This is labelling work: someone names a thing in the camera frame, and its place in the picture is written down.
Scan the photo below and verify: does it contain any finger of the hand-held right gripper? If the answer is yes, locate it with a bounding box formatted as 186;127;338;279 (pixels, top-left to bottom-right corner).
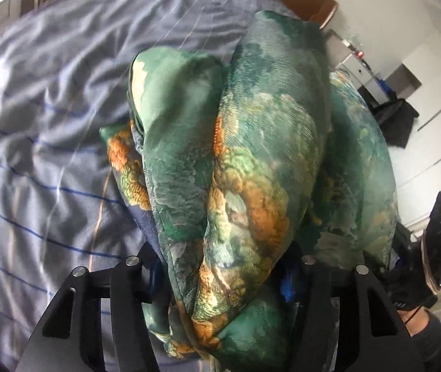
391;223;422;270

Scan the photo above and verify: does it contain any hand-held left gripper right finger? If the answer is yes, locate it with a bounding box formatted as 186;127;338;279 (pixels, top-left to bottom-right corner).
282;255;425;372

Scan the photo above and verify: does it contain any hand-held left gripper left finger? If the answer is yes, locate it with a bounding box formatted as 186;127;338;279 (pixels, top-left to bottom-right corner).
15;245;160;372

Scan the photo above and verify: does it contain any green floral printed cloth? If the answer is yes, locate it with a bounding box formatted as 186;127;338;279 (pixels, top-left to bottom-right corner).
100;10;399;362

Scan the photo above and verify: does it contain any person's right forearm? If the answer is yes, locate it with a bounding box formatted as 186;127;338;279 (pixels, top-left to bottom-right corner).
400;306;441;372

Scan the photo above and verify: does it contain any person's right hand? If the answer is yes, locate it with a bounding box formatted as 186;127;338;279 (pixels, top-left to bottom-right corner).
382;254;439;311

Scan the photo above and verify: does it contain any white wardrobe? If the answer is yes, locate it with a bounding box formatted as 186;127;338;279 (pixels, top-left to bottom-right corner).
383;42;441;219

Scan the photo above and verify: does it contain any dark jacket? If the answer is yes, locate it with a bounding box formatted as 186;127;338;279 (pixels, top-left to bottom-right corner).
371;99;419;148

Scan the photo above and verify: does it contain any white desk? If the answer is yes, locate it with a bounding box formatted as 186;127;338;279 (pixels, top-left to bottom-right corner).
336;38;384;102

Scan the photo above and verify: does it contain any blue-grey striped bed blanket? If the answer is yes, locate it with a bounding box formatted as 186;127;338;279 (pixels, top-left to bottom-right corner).
0;0;307;372

